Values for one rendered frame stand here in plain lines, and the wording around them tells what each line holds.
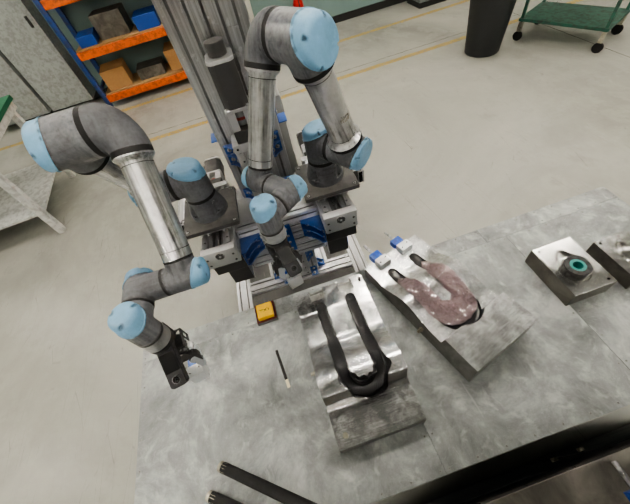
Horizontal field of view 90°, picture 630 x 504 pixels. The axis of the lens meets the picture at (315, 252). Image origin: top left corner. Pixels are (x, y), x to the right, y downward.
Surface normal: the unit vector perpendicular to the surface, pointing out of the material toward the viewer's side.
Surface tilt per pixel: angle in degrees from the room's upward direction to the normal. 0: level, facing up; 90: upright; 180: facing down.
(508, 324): 0
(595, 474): 0
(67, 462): 0
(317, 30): 83
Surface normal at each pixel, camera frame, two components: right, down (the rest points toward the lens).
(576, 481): -0.16, -0.59
